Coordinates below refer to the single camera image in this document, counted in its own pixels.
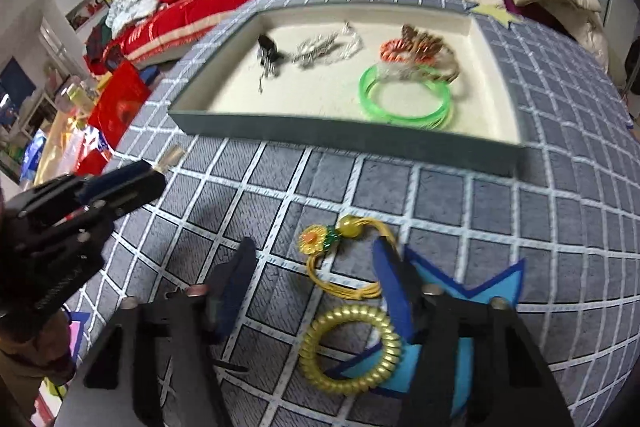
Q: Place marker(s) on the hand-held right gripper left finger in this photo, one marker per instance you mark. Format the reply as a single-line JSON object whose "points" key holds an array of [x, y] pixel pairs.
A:
{"points": [[235, 287]]}

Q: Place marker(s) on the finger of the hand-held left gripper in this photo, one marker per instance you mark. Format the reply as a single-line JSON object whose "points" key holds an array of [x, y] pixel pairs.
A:
{"points": [[120, 181], [142, 199]]}

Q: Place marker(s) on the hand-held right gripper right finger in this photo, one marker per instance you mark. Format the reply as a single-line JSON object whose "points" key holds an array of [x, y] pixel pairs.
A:
{"points": [[395, 287]]}

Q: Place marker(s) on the small clear clip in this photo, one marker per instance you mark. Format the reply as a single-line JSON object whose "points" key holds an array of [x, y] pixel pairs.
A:
{"points": [[170, 155]]}

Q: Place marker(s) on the grey tray with cream lining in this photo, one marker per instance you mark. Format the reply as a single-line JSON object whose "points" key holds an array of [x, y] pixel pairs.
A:
{"points": [[350, 107]]}

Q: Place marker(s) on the green translucent bangle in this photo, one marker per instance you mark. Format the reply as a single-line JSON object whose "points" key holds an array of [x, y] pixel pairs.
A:
{"points": [[367, 94]]}

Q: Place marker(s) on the person's left forearm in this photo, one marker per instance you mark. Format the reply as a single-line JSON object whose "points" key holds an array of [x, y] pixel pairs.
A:
{"points": [[30, 367]]}

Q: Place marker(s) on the blue star sticker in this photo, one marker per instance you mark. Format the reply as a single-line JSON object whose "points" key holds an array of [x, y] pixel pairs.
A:
{"points": [[450, 282]]}

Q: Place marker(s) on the red gift bag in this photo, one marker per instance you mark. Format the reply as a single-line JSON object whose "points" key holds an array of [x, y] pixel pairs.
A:
{"points": [[120, 102]]}

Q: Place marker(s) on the small pink star sticker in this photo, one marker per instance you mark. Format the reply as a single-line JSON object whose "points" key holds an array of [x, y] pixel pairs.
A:
{"points": [[77, 332]]}

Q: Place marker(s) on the white teal knitted cloth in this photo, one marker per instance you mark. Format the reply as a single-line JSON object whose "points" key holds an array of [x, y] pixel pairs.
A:
{"points": [[132, 9]]}

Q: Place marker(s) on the grey checked tablecloth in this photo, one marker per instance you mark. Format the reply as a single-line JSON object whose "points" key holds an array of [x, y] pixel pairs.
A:
{"points": [[550, 207]]}

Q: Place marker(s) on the black hair clip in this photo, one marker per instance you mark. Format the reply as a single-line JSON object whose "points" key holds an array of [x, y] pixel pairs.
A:
{"points": [[267, 49]]}

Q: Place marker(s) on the yellow star sticker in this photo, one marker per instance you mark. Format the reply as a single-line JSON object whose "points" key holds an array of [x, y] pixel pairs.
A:
{"points": [[492, 14]]}

